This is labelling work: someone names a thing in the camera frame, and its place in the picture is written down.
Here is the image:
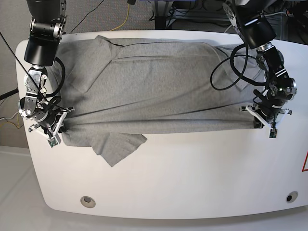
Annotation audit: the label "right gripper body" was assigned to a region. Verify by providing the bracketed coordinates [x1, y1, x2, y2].
[28, 107, 74, 140]

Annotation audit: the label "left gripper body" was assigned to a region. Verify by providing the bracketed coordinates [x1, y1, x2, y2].
[240, 103, 292, 129]

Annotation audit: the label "grey T-shirt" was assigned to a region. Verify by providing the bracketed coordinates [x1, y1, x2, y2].
[57, 36, 254, 166]

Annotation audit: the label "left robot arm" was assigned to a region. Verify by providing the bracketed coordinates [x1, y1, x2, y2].
[223, 0, 297, 137]

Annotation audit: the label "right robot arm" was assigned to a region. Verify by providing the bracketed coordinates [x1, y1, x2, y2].
[18, 0, 73, 147]

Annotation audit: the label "red triangle sticker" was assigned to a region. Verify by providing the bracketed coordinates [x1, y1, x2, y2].
[302, 153, 308, 172]

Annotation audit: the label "grey table grommet hole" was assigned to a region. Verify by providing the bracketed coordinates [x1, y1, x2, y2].
[80, 196, 96, 208]

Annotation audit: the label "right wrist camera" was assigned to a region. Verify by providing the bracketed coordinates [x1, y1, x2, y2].
[47, 135, 61, 148]

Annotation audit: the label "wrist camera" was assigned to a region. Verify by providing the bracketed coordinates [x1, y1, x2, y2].
[269, 128, 278, 139]
[47, 135, 61, 148]

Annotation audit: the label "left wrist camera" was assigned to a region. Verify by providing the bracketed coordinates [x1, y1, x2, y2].
[269, 128, 278, 139]

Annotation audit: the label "white and yellow floor cables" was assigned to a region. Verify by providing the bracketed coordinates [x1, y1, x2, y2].
[0, 110, 24, 129]

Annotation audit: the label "black table mount hole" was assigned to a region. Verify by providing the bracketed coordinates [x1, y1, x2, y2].
[286, 191, 298, 203]

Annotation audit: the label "aluminium frame rail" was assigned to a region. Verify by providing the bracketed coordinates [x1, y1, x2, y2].
[172, 11, 231, 27]

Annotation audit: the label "yellow cable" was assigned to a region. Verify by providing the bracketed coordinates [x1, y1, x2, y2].
[110, 4, 130, 32]

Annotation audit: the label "black table leg post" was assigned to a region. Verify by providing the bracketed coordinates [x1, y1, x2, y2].
[154, 15, 167, 30]

